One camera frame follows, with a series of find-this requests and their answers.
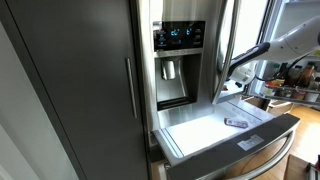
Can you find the open white fridge door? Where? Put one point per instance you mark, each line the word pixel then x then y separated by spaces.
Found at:
pixel 283 13

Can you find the water and ice dispenser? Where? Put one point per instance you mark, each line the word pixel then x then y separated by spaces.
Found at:
pixel 173 76

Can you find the dark purple tomato packet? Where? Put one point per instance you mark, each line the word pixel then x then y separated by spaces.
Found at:
pixel 236 123

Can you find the small jar with red lid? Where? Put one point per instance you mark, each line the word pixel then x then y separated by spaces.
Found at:
pixel 271 88

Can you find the stainless fridge door with dispenser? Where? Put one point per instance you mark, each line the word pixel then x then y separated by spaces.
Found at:
pixel 206 10

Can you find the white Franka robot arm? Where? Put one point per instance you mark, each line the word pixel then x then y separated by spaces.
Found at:
pixel 293 43

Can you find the white carton box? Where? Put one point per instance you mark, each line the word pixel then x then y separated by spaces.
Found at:
pixel 312 96

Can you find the dark sauce bottle black cap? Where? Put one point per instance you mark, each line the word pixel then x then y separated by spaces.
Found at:
pixel 282 75

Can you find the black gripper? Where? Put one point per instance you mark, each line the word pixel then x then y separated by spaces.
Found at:
pixel 239 84

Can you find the brown bottle orange cap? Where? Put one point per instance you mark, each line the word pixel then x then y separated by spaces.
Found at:
pixel 306 76

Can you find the dark grey tall cabinet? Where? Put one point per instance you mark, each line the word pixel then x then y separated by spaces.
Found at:
pixel 83 83

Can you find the clear door bin with bottles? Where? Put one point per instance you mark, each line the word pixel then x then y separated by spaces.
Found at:
pixel 293 95

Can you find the brown cardboard box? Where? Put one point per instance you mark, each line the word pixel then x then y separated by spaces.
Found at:
pixel 295 168

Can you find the white label sticker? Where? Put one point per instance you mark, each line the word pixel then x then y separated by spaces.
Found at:
pixel 250 142

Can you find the lit fridge interior cabinet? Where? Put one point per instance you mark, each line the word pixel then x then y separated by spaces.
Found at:
pixel 246 23

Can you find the stainless freezer drawer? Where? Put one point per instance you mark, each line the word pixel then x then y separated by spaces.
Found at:
pixel 200 133

